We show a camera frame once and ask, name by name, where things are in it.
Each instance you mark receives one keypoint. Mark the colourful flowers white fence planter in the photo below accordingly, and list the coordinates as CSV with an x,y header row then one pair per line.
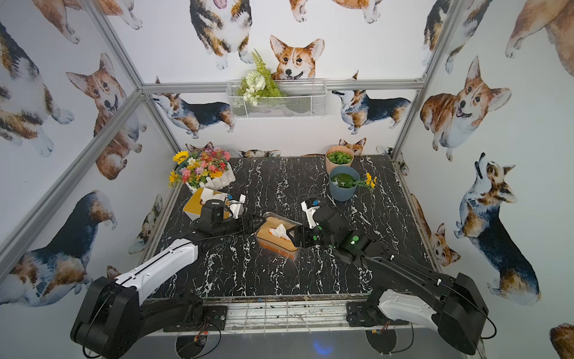
x,y
208,168

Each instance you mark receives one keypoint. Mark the peach succulent pot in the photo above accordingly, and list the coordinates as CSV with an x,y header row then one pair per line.
x,y
338,156

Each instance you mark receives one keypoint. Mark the clear plastic box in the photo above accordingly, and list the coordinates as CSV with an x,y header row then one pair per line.
x,y
270,214

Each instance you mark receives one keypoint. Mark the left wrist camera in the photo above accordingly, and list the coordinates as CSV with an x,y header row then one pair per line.
x,y
236,203

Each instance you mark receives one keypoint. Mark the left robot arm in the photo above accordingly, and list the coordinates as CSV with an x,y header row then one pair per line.
x,y
115,313

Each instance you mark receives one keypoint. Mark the yellow artificial flower sprig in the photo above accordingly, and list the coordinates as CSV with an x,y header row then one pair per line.
x,y
369,182

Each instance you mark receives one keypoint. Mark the orange tissue pack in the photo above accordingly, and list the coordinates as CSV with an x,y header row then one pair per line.
x,y
274,238
209,194

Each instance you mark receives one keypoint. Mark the aluminium frame post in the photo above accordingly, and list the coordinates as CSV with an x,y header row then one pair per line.
x,y
450,26

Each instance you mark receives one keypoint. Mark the light wooden lid board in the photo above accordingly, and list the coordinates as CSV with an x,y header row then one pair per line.
x,y
275,220

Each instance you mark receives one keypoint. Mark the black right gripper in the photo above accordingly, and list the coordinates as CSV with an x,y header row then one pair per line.
x,y
309,234

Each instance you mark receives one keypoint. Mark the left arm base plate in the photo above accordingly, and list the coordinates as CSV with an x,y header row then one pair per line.
x,y
212,318

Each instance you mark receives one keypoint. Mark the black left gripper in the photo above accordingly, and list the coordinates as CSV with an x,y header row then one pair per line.
x,y
242,224

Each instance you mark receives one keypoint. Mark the white green artificial bouquet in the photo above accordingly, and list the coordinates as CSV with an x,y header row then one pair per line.
x,y
258,86

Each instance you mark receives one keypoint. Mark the white wire wall basket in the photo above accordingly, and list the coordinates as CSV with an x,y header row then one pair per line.
x,y
300,99

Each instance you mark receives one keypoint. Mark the yellow bamboo box lid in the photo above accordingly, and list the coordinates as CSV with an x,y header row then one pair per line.
x,y
196,197

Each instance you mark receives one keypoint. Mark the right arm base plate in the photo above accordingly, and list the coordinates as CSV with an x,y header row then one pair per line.
x,y
363,314

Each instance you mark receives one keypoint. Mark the blue-grey flower pot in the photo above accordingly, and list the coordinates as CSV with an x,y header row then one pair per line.
x,y
342,183

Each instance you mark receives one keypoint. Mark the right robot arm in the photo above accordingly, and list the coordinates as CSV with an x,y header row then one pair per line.
x,y
402,290

